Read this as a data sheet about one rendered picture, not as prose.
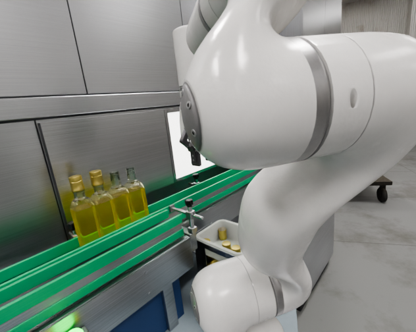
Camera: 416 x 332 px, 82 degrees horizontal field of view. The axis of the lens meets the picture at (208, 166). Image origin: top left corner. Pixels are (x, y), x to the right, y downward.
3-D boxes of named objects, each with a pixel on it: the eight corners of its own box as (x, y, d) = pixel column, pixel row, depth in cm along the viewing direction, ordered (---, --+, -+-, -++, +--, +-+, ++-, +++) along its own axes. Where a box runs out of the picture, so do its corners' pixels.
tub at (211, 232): (222, 235, 106) (220, 217, 104) (268, 252, 91) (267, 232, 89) (195, 255, 94) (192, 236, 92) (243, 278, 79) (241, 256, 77)
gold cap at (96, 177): (101, 182, 76) (98, 168, 75) (106, 183, 74) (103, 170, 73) (89, 185, 74) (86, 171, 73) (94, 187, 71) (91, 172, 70)
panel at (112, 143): (225, 161, 145) (220, 103, 137) (229, 161, 143) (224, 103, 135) (64, 222, 82) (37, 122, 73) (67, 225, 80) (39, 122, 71)
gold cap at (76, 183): (73, 193, 68) (69, 178, 67) (70, 191, 70) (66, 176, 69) (86, 189, 70) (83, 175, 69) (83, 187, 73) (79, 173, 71)
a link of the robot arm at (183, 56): (209, 85, 66) (176, 88, 64) (205, 32, 62) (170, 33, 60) (219, 82, 58) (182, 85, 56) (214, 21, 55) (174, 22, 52)
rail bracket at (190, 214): (176, 222, 94) (172, 193, 91) (207, 234, 83) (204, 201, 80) (170, 225, 92) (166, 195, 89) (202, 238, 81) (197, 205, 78)
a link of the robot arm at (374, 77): (218, 276, 54) (281, 257, 58) (238, 338, 45) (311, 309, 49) (243, 22, 21) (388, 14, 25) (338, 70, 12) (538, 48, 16)
